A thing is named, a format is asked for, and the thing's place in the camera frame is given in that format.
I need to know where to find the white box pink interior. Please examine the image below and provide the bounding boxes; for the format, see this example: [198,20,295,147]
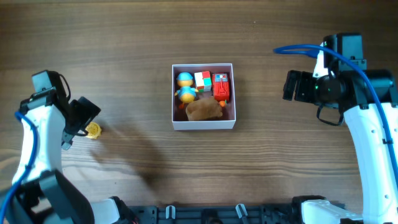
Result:
[172,63,236,131]

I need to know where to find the yellow plastic wheel toy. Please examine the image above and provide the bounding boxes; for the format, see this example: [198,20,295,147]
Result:
[85,122,102,139]

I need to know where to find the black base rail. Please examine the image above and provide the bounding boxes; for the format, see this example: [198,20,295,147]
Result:
[108,195,346,224]

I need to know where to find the red toy truck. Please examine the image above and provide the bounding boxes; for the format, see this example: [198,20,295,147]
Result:
[212,73,230,101]

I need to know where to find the brown plush toy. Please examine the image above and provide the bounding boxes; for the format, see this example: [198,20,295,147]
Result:
[185,96,226,121]

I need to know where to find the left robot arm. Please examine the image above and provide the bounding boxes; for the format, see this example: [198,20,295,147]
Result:
[1,70,121,223]

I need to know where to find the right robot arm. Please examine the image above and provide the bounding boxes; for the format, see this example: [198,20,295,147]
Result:
[275,33,397,223]

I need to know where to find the small colourful puzzle cube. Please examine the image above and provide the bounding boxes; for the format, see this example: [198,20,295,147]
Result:
[194,71,212,92]

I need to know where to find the blue left cable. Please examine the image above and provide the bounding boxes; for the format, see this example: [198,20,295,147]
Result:
[0,111,40,224]

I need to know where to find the yellow toy duck blue hat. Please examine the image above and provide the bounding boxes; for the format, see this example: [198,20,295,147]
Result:
[174,72,198,109]

